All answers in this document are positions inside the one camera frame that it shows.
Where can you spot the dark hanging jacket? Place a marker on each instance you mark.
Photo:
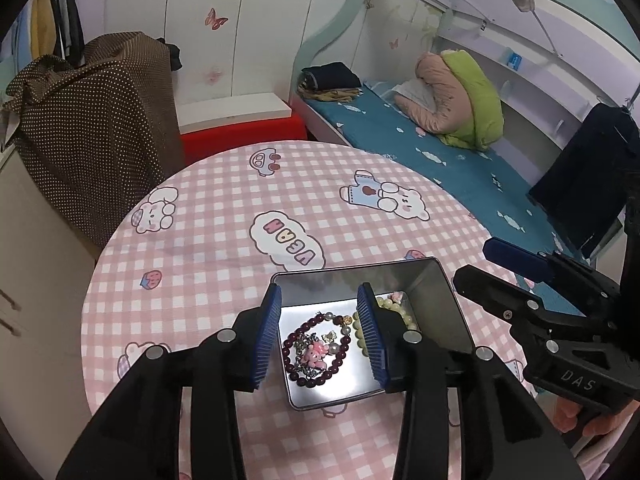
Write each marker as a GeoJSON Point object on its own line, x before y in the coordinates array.
{"type": "Point", "coordinates": [585, 180]}

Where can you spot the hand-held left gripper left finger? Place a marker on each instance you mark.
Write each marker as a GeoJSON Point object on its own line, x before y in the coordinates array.
{"type": "Point", "coordinates": [265, 335]}

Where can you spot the small blue box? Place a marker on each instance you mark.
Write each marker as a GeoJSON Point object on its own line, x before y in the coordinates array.
{"type": "Point", "coordinates": [513, 59]}

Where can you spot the faded pink butterfly sticker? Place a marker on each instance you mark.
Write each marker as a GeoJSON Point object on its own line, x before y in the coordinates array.
{"type": "Point", "coordinates": [212, 76]}

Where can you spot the pink and green quilt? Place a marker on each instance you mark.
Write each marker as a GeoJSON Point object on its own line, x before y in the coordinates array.
{"type": "Point", "coordinates": [470, 100]}

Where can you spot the teal bunk bed frame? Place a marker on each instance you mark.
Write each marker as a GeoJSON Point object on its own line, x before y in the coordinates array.
{"type": "Point", "coordinates": [325, 30]}

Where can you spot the beige cabinet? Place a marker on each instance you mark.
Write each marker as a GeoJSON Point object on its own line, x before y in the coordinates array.
{"type": "Point", "coordinates": [35, 240]}

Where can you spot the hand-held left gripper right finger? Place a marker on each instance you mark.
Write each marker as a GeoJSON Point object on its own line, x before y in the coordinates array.
{"type": "Point", "coordinates": [372, 340]}

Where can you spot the red pink butterfly sticker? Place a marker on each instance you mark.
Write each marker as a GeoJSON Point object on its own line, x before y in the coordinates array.
{"type": "Point", "coordinates": [216, 19]}

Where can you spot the pink bear charm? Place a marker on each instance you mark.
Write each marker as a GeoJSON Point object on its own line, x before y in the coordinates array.
{"type": "Point", "coordinates": [314, 354]}

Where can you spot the brown dotted cloth cover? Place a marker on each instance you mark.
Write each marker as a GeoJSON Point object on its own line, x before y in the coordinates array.
{"type": "Point", "coordinates": [90, 125]}

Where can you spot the red plastic stool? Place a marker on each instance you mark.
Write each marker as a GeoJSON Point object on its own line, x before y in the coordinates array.
{"type": "Point", "coordinates": [240, 140]}

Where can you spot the pink checked bear tablecloth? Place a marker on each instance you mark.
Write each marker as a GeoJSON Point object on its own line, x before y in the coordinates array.
{"type": "Point", "coordinates": [225, 200]}

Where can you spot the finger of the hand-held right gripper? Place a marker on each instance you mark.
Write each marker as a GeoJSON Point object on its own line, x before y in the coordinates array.
{"type": "Point", "coordinates": [515, 260]}
{"type": "Point", "coordinates": [495, 292]}

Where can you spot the grey metal tin box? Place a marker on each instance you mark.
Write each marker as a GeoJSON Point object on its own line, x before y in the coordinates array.
{"type": "Point", "coordinates": [440, 300]}

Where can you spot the black garment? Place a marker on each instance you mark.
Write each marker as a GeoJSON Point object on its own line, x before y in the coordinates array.
{"type": "Point", "coordinates": [172, 55]}

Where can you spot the row of hanging clothes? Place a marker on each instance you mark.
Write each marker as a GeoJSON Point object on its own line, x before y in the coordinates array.
{"type": "Point", "coordinates": [60, 20]}

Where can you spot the white board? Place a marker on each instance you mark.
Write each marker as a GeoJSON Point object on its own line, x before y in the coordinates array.
{"type": "Point", "coordinates": [235, 110]}

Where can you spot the tan folded cloth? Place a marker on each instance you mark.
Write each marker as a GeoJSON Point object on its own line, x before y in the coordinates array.
{"type": "Point", "coordinates": [330, 95]}

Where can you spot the white pillow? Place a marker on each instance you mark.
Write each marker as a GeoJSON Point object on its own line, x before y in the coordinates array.
{"type": "Point", "coordinates": [412, 94]}

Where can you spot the white wardrobe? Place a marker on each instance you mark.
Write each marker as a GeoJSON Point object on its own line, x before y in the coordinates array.
{"type": "Point", "coordinates": [250, 25]}

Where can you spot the blue candy print bed sheet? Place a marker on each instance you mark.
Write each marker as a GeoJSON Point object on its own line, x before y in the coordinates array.
{"type": "Point", "coordinates": [450, 175]}

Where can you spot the dark folded clothes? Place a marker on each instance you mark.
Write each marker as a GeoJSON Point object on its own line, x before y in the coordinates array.
{"type": "Point", "coordinates": [332, 76]}

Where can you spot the person's right hand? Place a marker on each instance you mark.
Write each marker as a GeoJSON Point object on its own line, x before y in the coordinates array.
{"type": "Point", "coordinates": [570, 412]}

